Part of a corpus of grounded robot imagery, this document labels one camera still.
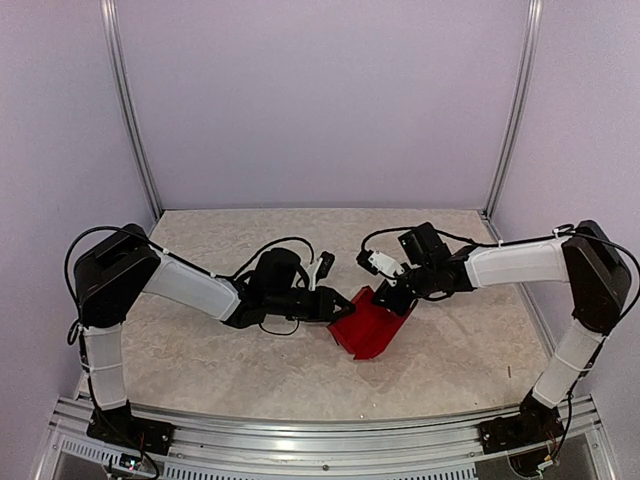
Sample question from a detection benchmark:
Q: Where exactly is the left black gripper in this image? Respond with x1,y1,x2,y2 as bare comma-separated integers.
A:
267,286,356,323

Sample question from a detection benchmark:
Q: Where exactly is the red paper box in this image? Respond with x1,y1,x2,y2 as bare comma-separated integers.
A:
327,286,417,361

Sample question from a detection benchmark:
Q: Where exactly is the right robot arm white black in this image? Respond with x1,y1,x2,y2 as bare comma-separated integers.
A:
357,220,639,444

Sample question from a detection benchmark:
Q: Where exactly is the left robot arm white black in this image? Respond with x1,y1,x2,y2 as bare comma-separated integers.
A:
63,223,355,445

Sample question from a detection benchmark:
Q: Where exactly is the small green circuit board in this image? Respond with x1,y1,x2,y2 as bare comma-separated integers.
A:
118,453,143,471

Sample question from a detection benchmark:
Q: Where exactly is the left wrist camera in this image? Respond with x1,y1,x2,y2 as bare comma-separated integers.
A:
306,251,335,291

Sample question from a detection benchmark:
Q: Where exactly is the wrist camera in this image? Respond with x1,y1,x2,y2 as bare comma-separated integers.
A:
306,251,335,291
356,250,405,286

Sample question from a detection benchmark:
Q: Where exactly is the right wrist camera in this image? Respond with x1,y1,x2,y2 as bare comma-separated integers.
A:
356,250,405,286

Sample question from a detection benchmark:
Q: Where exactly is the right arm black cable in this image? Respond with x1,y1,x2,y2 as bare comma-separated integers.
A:
360,223,639,451

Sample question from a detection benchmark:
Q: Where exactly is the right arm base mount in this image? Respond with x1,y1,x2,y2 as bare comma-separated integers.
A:
478,413,564,454

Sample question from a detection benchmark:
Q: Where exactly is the front aluminium rail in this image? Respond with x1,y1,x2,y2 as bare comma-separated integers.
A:
27,394,621,479

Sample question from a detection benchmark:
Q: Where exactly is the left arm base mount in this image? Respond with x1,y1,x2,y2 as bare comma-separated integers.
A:
87,417,175,456

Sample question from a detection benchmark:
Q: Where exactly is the right aluminium frame post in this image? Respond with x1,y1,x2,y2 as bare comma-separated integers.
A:
482,0,543,222

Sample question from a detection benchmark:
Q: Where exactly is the aluminium frame post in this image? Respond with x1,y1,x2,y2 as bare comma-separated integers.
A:
100,0,164,222
482,0,543,222

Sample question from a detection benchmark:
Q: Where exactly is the left aluminium frame post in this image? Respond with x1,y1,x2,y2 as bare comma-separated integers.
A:
100,0,164,222

